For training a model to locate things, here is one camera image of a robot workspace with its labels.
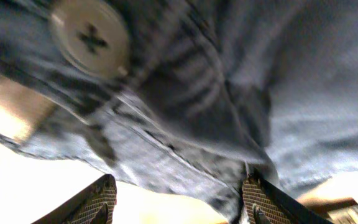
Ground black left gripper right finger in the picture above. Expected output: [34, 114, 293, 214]
[242, 174, 331, 224]

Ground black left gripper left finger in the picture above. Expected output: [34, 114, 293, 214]
[33, 174, 117, 224]

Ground dark blue shorts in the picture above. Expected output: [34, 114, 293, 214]
[0, 1, 358, 223]

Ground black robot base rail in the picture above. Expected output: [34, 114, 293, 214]
[303, 198, 358, 224]

